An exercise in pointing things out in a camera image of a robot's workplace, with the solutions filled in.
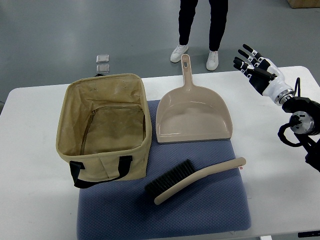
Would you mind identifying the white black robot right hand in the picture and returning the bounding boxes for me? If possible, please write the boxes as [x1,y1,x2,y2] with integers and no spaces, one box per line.
[233,44,295,106]

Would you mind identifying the upper silver floor plate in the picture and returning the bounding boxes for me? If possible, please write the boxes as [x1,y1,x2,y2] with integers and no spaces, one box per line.
[96,54,109,63]

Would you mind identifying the lower silver floor plate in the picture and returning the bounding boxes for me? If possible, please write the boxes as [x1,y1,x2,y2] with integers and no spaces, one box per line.
[96,63,110,74]

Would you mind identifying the black bracket at table edge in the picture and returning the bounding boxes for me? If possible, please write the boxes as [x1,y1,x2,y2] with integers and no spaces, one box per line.
[297,230,320,238]

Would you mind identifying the pink hand broom black bristles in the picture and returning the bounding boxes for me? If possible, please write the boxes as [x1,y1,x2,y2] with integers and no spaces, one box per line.
[144,157,247,205]

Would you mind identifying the silver floor plate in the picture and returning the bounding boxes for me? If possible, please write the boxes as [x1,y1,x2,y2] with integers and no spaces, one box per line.
[96,63,110,74]
[96,54,109,63]

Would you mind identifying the pink plastic dustpan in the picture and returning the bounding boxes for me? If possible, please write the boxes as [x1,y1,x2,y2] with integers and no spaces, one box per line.
[155,54,233,144]

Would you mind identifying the yellow fabric bag black handle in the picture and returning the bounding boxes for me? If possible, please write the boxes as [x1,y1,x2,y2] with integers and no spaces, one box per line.
[56,73,152,189]

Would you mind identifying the blue grey cushion mat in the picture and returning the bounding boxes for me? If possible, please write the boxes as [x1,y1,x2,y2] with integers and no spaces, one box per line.
[76,99,252,240]

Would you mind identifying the cardboard box corner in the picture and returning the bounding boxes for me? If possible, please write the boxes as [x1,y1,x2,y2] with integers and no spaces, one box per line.
[287,0,320,9]

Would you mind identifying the person in black trousers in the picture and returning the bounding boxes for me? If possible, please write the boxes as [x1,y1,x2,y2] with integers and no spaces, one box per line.
[170,0,229,72]

